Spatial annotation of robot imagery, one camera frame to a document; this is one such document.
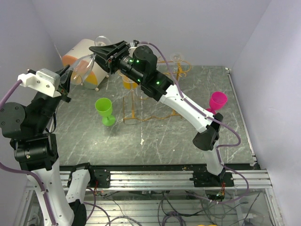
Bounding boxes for white round drawer box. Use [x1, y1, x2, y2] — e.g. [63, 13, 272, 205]
[62, 39, 108, 91]

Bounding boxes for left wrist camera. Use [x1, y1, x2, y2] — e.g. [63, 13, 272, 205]
[17, 68, 62, 97]

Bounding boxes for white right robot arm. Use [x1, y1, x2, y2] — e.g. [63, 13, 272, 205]
[89, 41, 224, 186]

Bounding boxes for clear tall wine glass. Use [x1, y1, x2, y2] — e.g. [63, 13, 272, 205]
[124, 89, 138, 120]

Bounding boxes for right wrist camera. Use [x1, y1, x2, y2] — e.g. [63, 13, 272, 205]
[130, 40, 141, 48]

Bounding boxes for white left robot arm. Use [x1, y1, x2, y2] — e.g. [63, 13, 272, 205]
[0, 66, 96, 226]

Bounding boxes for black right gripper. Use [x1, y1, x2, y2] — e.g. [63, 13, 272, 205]
[89, 41, 145, 84]

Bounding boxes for clear wide wine glass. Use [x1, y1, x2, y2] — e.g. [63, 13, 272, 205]
[170, 52, 184, 73]

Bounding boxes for pink plastic wine glass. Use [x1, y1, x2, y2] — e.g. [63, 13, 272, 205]
[206, 91, 228, 114]

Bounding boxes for aluminium mounting rail frame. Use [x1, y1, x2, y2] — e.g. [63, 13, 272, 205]
[17, 162, 284, 226]

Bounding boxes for clear small wine glass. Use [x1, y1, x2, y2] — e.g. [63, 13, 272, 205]
[71, 35, 111, 89]

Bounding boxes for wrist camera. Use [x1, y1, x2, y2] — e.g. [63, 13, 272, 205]
[130, 40, 141, 48]
[17, 68, 62, 97]

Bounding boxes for yellow plastic wine glass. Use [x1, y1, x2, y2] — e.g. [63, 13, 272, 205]
[122, 76, 138, 89]

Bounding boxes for green plastic wine glass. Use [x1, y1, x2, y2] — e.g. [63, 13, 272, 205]
[95, 97, 115, 126]

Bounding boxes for gold wire glass rack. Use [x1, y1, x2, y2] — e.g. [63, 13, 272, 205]
[118, 60, 192, 125]

